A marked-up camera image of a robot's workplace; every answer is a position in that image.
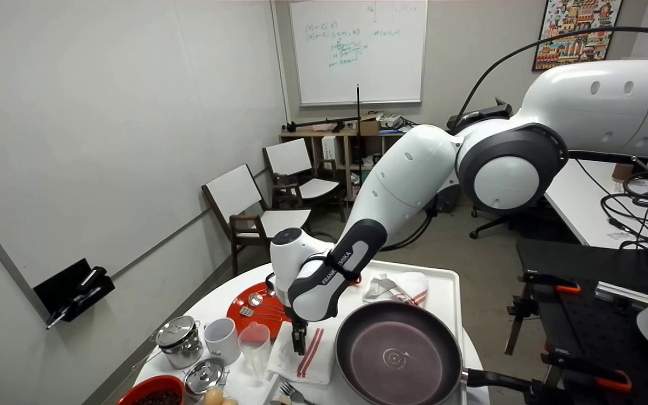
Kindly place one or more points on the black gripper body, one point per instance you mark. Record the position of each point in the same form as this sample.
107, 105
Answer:
300, 324

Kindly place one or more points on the red striped white towel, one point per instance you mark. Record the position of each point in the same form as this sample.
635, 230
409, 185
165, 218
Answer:
322, 360

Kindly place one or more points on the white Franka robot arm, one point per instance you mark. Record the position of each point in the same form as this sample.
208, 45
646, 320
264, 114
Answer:
414, 171

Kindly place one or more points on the black frying pan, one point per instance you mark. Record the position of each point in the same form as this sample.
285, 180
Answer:
400, 352

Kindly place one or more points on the clear glass cup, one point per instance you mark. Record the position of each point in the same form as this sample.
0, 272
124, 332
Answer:
256, 347

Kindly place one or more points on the red round plate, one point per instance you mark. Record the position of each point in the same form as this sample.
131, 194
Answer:
252, 314

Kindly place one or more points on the white mug red print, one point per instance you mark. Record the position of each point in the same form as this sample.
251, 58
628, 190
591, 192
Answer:
221, 338

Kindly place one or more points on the small metal tin with lid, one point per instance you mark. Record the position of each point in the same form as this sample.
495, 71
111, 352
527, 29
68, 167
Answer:
206, 374

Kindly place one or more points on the beige bread roll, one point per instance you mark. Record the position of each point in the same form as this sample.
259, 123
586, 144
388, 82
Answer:
214, 396

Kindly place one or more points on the crumpled white cloth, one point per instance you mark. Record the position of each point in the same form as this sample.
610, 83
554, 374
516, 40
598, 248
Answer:
395, 288

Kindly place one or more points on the glass jar with lid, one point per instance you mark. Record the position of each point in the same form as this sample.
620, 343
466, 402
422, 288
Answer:
179, 341

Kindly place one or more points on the white plastic tray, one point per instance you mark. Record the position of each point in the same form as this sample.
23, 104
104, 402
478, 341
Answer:
438, 293

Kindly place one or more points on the white seat wooden chair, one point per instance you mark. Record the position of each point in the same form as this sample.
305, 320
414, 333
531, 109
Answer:
237, 192
292, 157

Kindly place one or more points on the red bowl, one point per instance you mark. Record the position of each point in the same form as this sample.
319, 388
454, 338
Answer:
156, 391

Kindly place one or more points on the cluttered wooden desk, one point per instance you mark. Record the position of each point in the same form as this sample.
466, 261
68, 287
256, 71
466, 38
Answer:
316, 135

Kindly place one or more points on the black rolling office chair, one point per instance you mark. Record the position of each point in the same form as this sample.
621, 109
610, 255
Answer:
493, 220

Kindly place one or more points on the black robot stand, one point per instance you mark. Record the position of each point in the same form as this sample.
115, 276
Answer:
602, 323

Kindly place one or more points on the white office desk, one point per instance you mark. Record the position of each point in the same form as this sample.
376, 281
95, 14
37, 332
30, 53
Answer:
580, 203

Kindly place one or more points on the black wall holder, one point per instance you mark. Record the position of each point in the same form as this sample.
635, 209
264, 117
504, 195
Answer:
68, 288

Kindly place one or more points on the large wall whiteboard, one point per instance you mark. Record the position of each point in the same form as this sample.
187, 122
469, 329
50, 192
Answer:
359, 48

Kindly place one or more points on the colourful wall poster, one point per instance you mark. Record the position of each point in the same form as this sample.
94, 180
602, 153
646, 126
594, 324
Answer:
575, 29

